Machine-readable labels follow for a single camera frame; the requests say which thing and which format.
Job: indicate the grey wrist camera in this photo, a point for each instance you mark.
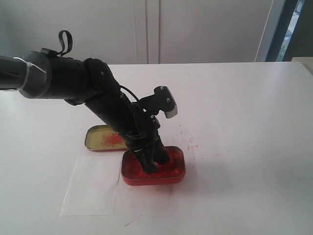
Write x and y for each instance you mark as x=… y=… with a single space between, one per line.
x=161 y=100

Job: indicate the white cabinet doors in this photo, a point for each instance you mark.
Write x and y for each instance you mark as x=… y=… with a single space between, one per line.
x=143 y=31

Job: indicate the white paper sheet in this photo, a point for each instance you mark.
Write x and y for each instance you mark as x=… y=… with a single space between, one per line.
x=92 y=187

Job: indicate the dark window frame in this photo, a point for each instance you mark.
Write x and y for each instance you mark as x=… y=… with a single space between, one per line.
x=293 y=36

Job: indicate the beige box corner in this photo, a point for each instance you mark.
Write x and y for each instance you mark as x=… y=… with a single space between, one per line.
x=307 y=62

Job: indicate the red ink pad tin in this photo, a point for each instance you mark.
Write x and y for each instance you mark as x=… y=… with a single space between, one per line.
x=170 y=173

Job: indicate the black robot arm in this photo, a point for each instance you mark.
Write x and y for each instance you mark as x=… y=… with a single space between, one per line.
x=44 y=75

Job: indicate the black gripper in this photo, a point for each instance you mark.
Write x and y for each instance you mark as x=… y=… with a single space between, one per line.
x=137 y=129

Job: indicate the gold tin lid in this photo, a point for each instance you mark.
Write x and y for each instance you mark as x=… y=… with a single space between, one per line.
x=102 y=138

